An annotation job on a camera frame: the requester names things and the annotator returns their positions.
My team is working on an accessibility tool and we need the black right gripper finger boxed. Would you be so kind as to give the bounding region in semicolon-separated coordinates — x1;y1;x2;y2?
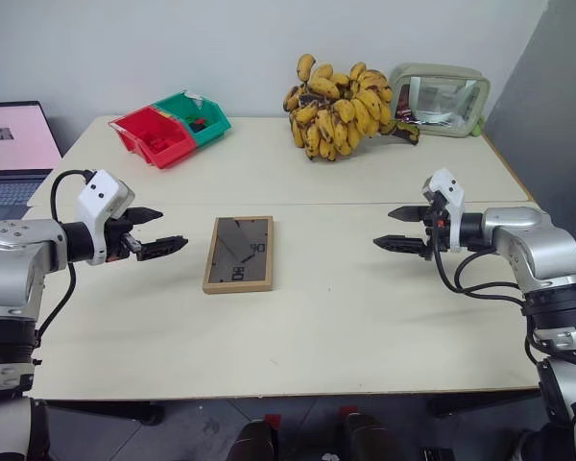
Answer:
372;233;431;258
387;205;431;224

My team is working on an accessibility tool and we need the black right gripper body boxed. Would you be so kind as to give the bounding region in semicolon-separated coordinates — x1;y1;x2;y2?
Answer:
422;190;450;262

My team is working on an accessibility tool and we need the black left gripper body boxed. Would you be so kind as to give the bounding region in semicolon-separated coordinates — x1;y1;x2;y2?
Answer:
104;214;143;263

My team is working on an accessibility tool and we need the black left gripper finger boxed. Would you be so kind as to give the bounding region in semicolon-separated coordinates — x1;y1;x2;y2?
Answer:
125;206;165;228
136;234;190;263

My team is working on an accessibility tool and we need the red plastic storage bin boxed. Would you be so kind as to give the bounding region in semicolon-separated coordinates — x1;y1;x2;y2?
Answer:
108;106;196;171

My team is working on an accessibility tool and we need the green plastic storage bin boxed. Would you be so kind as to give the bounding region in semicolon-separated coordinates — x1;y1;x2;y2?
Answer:
153;89;233;150

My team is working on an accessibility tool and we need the dark red packet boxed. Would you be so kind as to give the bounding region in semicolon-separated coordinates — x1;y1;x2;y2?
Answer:
394;84;417;124

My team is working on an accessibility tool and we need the beige pouch with clear window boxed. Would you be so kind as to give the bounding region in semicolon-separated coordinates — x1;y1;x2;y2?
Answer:
388;61;492;140

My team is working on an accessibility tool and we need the bunch of yellow bananas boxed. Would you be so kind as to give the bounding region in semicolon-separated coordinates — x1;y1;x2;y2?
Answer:
282;53;421;163

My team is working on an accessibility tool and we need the grey laptop with pink screen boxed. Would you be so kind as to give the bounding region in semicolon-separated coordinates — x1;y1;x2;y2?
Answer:
0;100;64;208

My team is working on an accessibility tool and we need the black table foot bar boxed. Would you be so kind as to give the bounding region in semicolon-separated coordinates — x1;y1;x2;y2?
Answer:
45;400;165;427

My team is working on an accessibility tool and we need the dark rounded shape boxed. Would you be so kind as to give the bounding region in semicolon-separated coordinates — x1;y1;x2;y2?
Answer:
339;405;400;461
231;416;276;461

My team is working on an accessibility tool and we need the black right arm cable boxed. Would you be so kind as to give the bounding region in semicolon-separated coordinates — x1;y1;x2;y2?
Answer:
431;247;534;306

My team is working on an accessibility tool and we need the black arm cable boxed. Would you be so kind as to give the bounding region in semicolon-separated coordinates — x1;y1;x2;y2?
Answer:
431;247;534;306
34;168;95;348

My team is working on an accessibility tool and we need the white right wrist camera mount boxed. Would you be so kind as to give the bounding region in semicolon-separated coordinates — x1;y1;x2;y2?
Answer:
420;167;467;254

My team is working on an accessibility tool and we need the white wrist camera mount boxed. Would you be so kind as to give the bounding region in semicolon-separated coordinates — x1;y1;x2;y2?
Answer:
75;168;136;267
420;167;467;254

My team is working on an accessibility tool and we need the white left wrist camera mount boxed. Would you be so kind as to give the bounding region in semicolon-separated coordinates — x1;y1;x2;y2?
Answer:
75;168;136;267

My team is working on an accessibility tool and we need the wooden framed grey board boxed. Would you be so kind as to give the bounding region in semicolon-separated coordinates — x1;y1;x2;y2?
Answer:
202;215;276;295

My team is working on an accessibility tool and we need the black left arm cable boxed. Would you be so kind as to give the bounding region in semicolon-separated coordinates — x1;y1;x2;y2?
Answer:
34;168;95;348

